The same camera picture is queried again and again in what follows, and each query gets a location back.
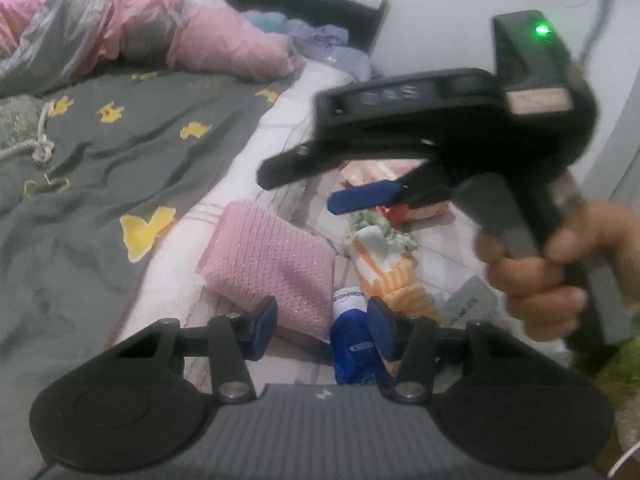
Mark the grey embroidered cushion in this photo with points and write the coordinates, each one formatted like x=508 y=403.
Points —
x=17 y=120

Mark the green cloth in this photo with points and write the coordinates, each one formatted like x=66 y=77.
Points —
x=620 y=375

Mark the pink and grey quilt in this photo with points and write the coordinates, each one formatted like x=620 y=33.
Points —
x=210 y=35

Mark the red and white pack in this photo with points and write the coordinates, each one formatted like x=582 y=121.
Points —
x=365 y=172

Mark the blue and white packet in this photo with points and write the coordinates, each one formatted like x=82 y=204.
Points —
x=355 y=345

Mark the purple clothes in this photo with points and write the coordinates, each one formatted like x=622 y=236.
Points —
x=325 y=40

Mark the pink glitter towel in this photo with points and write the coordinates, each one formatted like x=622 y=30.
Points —
x=265 y=255

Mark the light blue soft cloth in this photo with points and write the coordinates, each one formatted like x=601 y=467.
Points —
x=267 y=22

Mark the black bed headboard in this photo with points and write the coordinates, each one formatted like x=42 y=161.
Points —
x=320 y=0

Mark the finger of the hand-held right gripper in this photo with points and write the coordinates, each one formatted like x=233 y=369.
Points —
x=290 y=165
x=360 y=197

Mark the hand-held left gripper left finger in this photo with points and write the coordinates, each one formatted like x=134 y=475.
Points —
x=262 y=327

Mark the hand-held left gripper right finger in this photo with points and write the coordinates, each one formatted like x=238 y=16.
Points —
x=382 y=327

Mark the person's right hand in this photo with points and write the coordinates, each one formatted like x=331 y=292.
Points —
x=540 y=300

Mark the grey card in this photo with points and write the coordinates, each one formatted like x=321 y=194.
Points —
x=470 y=300

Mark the grey blanket yellow prints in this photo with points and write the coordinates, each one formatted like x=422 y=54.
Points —
x=150 y=160

